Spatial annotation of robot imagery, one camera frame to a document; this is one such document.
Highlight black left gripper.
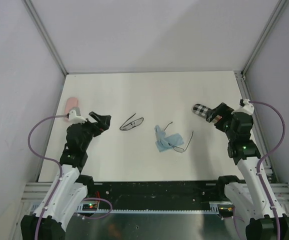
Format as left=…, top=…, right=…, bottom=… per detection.
left=76, top=111, right=110, bottom=151

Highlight pink glasses case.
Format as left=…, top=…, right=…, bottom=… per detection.
left=63, top=97, right=79, bottom=122

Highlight blue cleaning cloth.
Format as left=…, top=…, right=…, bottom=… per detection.
left=154, top=125, right=184, bottom=153

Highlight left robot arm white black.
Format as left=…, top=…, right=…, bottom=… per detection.
left=20, top=107, right=112, bottom=240

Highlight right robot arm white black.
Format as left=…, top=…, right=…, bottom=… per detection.
left=205, top=99, right=289, bottom=240

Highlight plaid glasses case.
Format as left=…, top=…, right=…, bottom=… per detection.
left=191, top=103, right=222, bottom=124

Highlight left controller board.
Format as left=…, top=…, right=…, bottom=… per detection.
left=82, top=203, right=99, bottom=211

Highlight controller board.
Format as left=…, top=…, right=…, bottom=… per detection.
left=218, top=204, right=234, bottom=218
left=82, top=203, right=99, bottom=211

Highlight right controller board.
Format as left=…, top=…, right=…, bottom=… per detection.
left=218, top=204, right=234, bottom=218

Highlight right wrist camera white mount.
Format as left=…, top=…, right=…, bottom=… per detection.
left=231, top=98, right=255, bottom=116

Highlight black frame glasses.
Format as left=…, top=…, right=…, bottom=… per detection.
left=119, top=113, right=145, bottom=132

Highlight thin wire frame glasses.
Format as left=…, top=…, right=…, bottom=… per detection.
left=164, top=131, right=194, bottom=153

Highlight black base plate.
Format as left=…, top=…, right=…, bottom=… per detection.
left=88, top=180, right=229, bottom=211

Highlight grey slotted cable duct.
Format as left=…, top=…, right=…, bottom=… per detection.
left=76, top=201, right=223, bottom=215

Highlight right aluminium frame post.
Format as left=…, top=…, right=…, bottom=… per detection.
left=240, top=0, right=289, bottom=79

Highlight aluminium frame post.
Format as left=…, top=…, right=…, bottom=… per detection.
left=21, top=0, right=68, bottom=76
left=240, top=0, right=289, bottom=79

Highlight left aluminium frame post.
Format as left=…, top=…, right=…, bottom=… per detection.
left=21, top=0, right=68, bottom=76

